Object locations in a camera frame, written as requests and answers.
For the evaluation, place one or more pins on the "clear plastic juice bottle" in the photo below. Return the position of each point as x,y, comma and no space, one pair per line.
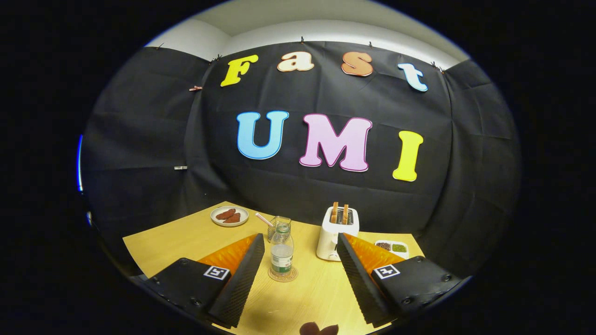
282,256

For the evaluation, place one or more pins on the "wooden table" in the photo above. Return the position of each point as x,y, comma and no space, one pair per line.
307,298

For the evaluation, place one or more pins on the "round cork coaster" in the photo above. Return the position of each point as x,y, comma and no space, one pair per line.
289,277

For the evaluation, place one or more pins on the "white toaster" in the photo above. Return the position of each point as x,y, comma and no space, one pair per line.
328,237

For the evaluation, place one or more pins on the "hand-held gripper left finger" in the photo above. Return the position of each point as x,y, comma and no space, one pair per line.
242,284

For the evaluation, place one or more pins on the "white divided snack dish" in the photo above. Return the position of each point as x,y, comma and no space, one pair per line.
392,248

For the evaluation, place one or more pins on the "toast slice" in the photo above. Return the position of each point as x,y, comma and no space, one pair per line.
345,214
334,212

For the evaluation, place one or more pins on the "reddish-brown food slice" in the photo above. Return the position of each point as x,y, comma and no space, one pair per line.
226,214
233,218

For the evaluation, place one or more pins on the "ribbed clear glass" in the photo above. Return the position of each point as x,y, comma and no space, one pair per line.
274,231

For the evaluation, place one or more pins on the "pink striped straw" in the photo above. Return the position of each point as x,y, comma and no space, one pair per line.
264,219

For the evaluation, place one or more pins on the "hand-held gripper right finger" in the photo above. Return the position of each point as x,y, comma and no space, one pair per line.
361,284

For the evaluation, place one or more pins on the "white round plate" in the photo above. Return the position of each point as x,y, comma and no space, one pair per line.
241,212

